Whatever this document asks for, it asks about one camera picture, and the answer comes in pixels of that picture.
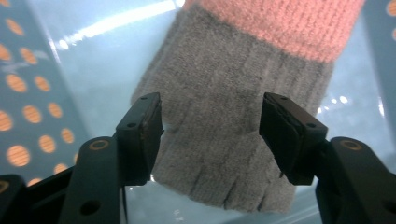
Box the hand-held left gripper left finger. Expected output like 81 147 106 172
115 91 164 188

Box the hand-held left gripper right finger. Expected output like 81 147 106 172
259 91 329 187

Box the light blue plastic basket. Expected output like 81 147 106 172
0 0 396 224

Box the grey knit glove pink cuff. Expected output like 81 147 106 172
130 0 367 216

